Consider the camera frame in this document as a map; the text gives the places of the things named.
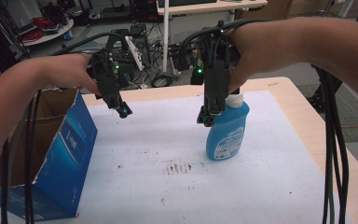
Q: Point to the black metal stand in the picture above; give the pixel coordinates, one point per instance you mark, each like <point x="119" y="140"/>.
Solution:
<point x="321" y="96"/>

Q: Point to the black electronics box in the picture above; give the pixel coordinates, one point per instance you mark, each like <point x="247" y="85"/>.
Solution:
<point x="136" y="31"/>

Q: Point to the person's right hand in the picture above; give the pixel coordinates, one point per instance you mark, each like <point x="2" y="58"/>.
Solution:
<point x="254" y="49"/>

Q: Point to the blue detergent bottle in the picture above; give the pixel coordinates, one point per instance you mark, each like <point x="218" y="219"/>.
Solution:
<point x="228" y="133"/>

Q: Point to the person's left hand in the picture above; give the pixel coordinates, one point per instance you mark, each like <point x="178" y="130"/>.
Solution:
<point x="65" y="71"/>

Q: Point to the wooden desk with white legs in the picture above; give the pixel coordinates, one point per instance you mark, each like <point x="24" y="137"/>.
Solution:
<point x="211" y="6"/>

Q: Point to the round white table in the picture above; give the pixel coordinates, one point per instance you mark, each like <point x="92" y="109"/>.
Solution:
<point x="52" y="35"/>

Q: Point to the black keyboard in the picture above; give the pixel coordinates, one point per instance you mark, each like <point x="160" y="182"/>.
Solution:
<point x="186" y="2"/>

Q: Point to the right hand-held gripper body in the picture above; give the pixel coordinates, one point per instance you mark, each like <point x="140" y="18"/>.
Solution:
<point x="216" y="77"/>

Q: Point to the brown cardboard box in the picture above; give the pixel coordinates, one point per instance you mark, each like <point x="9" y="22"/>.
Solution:
<point x="267" y="9"/>

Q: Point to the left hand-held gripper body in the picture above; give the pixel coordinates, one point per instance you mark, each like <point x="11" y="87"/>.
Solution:
<point x="105" y="81"/>

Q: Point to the blue cardboard box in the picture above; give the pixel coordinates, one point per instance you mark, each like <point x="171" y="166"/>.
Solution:
<point x="65" y="155"/>

